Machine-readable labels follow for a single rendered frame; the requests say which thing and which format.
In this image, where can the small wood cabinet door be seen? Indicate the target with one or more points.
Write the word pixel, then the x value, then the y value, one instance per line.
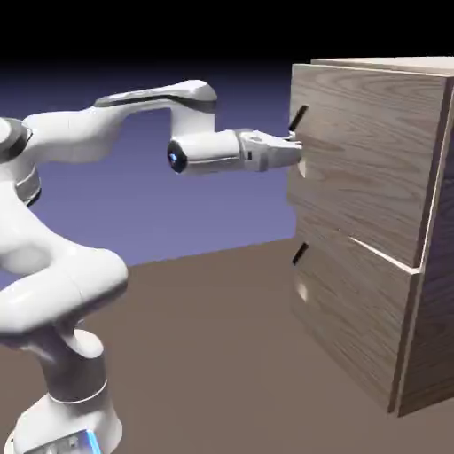
pixel 354 319

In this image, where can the large wood cabinet door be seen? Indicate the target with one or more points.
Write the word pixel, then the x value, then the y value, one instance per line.
pixel 365 159

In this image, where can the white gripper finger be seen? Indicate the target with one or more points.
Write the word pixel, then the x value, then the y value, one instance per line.
pixel 293 137

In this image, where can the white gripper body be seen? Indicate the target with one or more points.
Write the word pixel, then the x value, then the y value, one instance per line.
pixel 282 156

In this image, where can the light wood cabinet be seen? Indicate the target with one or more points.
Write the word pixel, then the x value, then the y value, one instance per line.
pixel 434 301

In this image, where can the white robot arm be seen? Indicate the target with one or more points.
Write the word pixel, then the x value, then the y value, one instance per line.
pixel 67 142

